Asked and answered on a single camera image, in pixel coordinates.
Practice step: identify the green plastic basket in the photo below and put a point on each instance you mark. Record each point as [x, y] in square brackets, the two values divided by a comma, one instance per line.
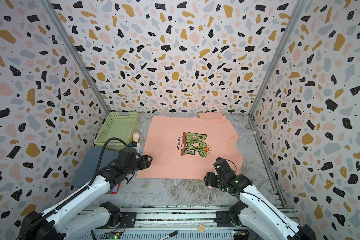
[120, 125]

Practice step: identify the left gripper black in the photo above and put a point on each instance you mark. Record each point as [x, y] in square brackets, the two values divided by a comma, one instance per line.
[144, 161]

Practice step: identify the folded grey t-shirt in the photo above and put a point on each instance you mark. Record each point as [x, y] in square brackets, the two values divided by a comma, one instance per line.
[87, 169]

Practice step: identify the pink graphic t-shirt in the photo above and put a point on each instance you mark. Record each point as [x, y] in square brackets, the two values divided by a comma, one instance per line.
[186, 148]

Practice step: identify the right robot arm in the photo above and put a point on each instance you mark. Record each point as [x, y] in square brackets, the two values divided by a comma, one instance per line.
[253, 210]

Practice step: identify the right wooden block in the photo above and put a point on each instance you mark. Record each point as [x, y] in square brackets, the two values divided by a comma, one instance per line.
[201, 228]

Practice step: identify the right circuit board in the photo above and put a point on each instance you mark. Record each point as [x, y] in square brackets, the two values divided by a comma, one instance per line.
[241, 235]

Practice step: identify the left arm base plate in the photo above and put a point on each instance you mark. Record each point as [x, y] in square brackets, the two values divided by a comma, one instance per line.
[120, 221]

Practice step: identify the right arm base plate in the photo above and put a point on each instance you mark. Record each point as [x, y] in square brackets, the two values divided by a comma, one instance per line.
[228, 220]

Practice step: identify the green circuit board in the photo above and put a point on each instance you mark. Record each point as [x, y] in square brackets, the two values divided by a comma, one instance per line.
[111, 236]

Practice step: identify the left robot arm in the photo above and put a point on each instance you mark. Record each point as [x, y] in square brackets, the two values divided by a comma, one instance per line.
[60, 222]

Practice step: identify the folded red t-shirt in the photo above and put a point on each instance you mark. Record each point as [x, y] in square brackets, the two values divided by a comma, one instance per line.
[114, 190]

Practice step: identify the aluminium rail frame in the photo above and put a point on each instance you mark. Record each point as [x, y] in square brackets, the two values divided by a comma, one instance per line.
[154, 217]

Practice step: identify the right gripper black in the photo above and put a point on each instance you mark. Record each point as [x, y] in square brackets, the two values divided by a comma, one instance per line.
[211, 179]

